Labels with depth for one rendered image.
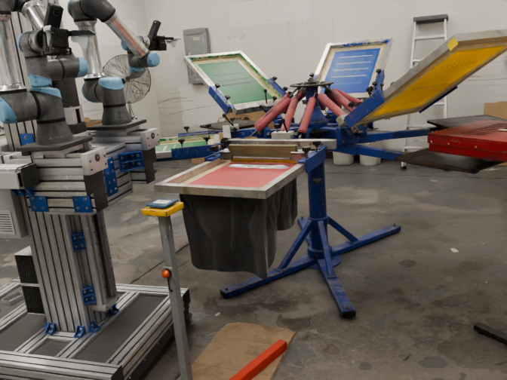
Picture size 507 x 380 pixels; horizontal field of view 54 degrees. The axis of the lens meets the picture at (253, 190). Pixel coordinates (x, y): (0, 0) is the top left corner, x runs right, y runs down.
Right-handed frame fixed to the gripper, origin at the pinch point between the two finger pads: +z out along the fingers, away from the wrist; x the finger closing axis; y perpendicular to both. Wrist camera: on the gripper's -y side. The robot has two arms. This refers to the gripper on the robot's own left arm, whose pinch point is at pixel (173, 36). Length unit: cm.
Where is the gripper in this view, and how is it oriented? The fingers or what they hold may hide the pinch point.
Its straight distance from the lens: 313.9
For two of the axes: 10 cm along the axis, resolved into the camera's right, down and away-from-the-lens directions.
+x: 7.6, 2.5, -6.0
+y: -0.2, 9.3, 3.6
